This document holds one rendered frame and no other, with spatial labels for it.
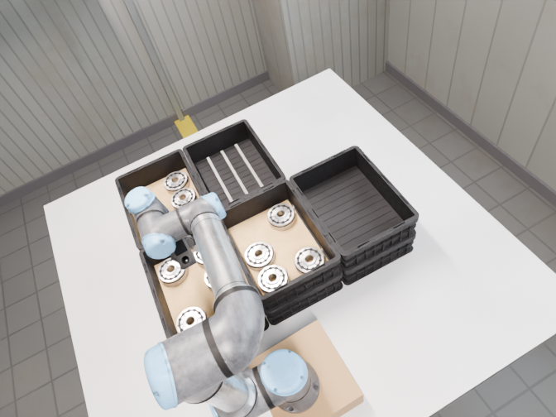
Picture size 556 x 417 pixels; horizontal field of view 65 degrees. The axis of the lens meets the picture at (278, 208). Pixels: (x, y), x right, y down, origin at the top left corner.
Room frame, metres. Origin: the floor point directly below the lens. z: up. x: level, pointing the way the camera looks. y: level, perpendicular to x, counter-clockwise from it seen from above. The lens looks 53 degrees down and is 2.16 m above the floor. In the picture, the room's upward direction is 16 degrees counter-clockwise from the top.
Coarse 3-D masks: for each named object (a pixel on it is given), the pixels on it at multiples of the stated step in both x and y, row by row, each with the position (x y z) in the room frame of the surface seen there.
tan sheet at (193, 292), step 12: (192, 276) 0.82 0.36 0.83; (168, 288) 0.80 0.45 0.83; (180, 288) 0.79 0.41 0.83; (192, 288) 0.78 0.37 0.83; (204, 288) 0.76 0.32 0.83; (168, 300) 0.76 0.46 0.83; (180, 300) 0.74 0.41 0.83; (192, 300) 0.73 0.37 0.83; (204, 300) 0.72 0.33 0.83; (180, 312) 0.70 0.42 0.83
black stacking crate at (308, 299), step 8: (336, 280) 0.67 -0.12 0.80; (320, 288) 0.65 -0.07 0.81; (328, 288) 0.67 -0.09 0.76; (336, 288) 0.68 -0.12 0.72; (304, 296) 0.64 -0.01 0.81; (312, 296) 0.65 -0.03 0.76; (320, 296) 0.66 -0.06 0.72; (288, 304) 0.63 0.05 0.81; (296, 304) 0.64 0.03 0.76; (304, 304) 0.65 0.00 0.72; (312, 304) 0.65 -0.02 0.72; (264, 312) 0.62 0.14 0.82; (272, 312) 0.61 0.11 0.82; (280, 312) 0.63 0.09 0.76; (288, 312) 0.63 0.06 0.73; (296, 312) 0.63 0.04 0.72; (272, 320) 0.62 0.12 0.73; (280, 320) 0.62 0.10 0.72
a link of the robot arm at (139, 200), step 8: (136, 192) 0.79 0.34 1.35; (144, 192) 0.78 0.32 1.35; (128, 200) 0.77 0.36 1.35; (136, 200) 0.77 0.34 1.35; (144, 200) 0.76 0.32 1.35; (152, 200) 0.77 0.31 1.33; (128, 208) 0.75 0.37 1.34; (136, 208) 0.74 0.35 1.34; (144, 208) 0.74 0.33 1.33; (152, 208) 0.74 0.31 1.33; (160, 208) 0.75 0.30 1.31; (136, 216) 0.74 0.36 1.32
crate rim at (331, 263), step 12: (288, 180) 1.05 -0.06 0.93; (264, 192) 1.03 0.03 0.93; (240, 204) 1.00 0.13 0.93; (300, 204) 0.93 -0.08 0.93; (312, 216) 0.86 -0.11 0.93; (336, 252) 0.70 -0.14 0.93; (240, 264) 0.76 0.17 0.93; (324, 264) 0.67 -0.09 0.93; (336, 264) 0.67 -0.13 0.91; (300, 276) 0.65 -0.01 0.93; (312, 276) 0.65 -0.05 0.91; (276, 288) 0.64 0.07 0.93; (288, 288) 0.63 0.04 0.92; (264, 300) 0.61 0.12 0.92
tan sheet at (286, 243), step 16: (240, 224) 0.99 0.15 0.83; (256, 224) 0.97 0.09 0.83; (240, 240) 0.92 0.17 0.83; (256, 240) 0.90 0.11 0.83; (272, 240) 0.88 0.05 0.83; (288, 240) 0.86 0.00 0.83; (304, 240) 0.84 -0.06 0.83; (288, 256) 0.79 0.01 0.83; (256, 272) 0.77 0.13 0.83; (288, 272) 0.73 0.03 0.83
